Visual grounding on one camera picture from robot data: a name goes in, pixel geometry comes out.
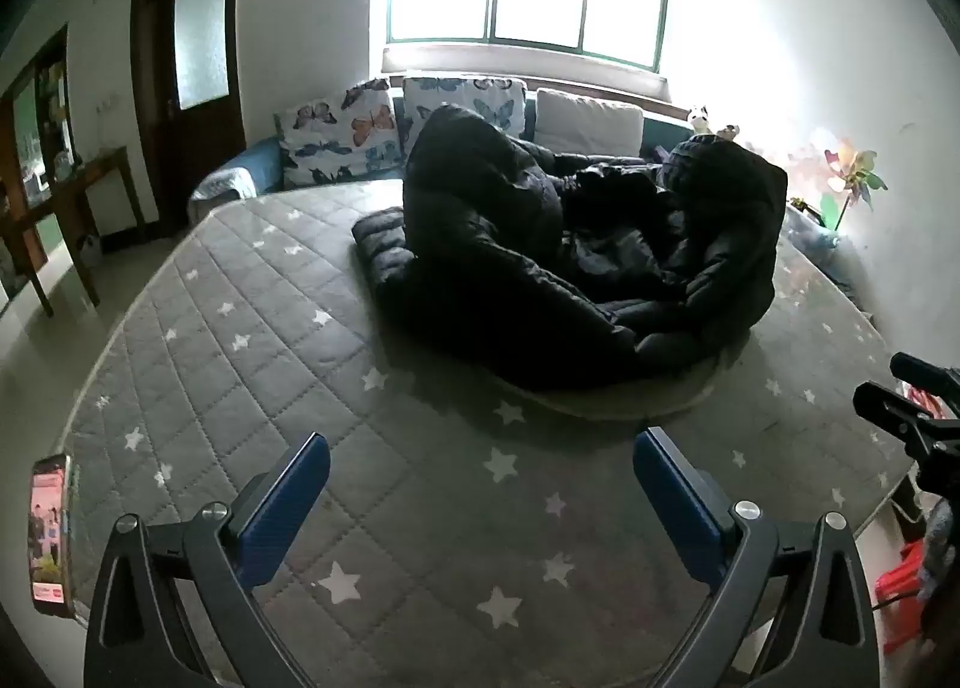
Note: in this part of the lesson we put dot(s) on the wooden glass cabinet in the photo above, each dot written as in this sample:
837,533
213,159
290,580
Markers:
41,110

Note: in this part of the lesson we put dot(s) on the smartphone with lit screen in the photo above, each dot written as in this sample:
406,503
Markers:
51,538

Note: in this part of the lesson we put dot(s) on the colourful pinwheel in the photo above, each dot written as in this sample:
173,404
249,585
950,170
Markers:
851,174

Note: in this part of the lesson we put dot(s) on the dark wooden door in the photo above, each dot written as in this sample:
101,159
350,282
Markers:
199,118

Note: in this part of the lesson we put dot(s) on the wooden side table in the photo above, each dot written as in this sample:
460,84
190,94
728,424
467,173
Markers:
75,189

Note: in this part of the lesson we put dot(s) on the small plush toy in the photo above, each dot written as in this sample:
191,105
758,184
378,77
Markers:
727,133

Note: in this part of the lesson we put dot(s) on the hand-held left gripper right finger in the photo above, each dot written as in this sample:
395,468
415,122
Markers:
675,508

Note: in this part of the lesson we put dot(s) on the butterfly print pillow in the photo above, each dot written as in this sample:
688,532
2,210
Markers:
480,99
337,133

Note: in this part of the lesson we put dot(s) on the white plastic bag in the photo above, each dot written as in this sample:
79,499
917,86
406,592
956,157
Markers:
90,251

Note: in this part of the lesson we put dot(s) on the blue sofa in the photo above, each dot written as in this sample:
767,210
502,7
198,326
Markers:
251,166

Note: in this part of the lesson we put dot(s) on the white wall switch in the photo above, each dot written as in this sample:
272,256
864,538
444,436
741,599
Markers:
109,106

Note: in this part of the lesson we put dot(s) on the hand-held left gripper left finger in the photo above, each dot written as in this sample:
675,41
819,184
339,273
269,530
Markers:
285,508

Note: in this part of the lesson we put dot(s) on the grey star quilted mattress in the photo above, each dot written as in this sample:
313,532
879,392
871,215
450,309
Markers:
300,358

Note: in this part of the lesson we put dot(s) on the clear plastic box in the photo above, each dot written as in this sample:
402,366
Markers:
814,230

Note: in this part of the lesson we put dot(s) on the red plastic stool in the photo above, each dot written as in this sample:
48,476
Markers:
904,590

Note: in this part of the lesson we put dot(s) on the black down jacket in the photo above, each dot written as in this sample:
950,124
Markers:
525,245

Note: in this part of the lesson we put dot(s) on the white panda plush toy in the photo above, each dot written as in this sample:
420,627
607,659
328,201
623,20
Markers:
699,119

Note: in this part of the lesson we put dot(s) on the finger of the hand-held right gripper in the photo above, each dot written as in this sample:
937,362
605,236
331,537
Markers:
889,412
926,370

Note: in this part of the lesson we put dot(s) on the white cushion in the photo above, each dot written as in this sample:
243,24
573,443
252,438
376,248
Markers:
589,121

